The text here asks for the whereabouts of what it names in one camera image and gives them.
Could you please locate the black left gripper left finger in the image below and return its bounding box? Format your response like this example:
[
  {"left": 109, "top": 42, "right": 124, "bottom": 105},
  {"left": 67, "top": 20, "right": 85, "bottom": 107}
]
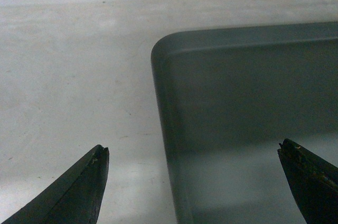
[{"left": 3, "top": 145, "right": 109, "bottom": 223}]

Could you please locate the grey silver serving tray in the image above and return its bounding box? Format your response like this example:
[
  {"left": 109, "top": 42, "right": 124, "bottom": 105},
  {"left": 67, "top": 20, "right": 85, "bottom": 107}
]
[{"left": 151, "top": 22, "right": 337, "bottom": 223}]

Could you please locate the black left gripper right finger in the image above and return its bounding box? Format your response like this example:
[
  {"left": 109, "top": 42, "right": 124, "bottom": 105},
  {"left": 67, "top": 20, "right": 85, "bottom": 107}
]
[{"left": 278, "top": 139, "right": 337, "bottom": 223}]

